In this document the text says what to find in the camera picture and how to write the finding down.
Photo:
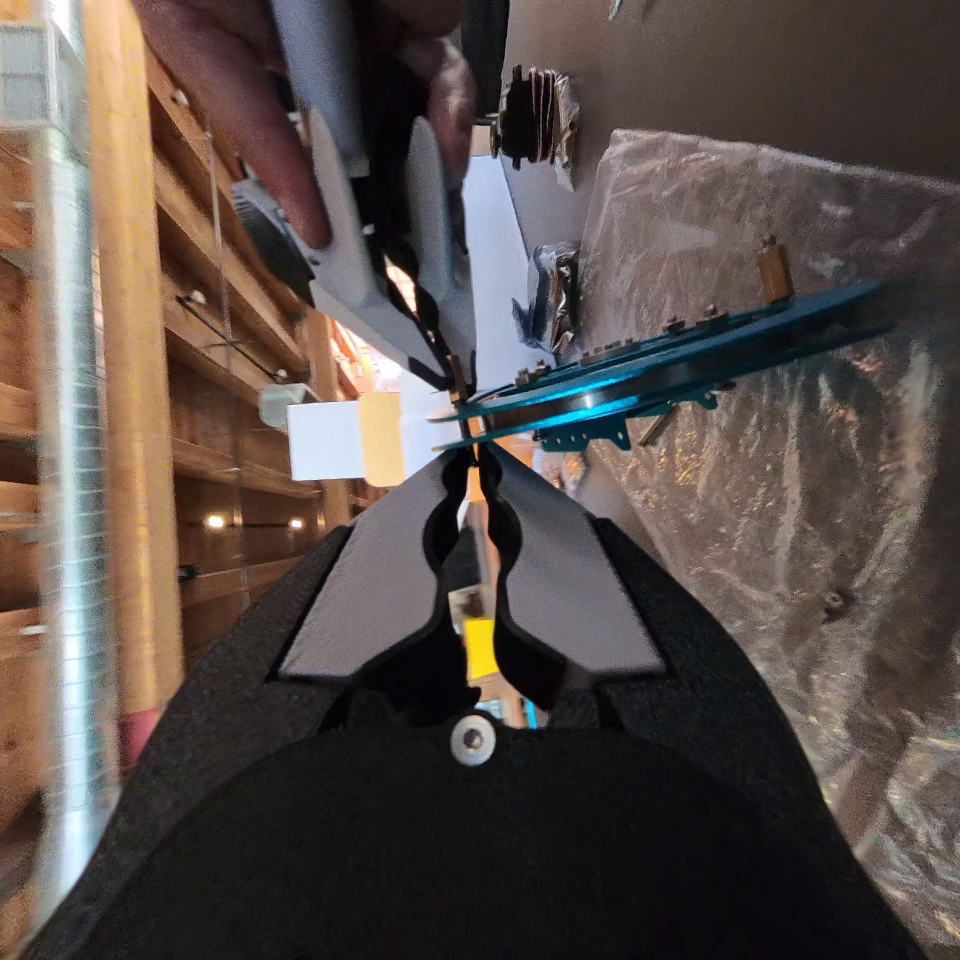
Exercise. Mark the long metal screw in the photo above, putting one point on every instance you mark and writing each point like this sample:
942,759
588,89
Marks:
660,427

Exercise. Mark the clear plastic bag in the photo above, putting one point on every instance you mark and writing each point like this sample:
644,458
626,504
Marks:
825,487

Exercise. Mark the white and orange cardboard box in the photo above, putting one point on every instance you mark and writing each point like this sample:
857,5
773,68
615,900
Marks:
487,247

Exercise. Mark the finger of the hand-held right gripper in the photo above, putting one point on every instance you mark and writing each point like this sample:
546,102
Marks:
352,292
435,225

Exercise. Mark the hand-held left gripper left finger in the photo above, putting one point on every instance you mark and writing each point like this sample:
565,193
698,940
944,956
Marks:
367,600

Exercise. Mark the yellow storage bin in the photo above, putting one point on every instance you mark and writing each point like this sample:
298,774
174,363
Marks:
480,649

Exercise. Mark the silver spiral duct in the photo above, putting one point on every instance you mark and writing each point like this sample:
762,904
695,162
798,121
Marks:
75,450

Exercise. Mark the black servo motor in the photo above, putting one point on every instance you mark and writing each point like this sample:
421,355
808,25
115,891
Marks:
532,112

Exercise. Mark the silver antistatic bag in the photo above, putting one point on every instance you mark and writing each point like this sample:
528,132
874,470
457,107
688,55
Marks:
559,289

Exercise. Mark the wooden ceiling beam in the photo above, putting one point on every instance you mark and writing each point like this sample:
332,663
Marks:
127,300

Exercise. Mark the silver rectangular duct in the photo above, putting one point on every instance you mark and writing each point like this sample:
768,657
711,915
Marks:
30,75

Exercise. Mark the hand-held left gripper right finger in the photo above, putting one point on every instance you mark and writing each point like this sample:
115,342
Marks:
577,600

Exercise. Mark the pale green rounded object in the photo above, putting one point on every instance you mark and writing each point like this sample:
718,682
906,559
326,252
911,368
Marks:
285,405

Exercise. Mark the blue round turntable assembly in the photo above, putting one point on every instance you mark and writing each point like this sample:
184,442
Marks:
750,334

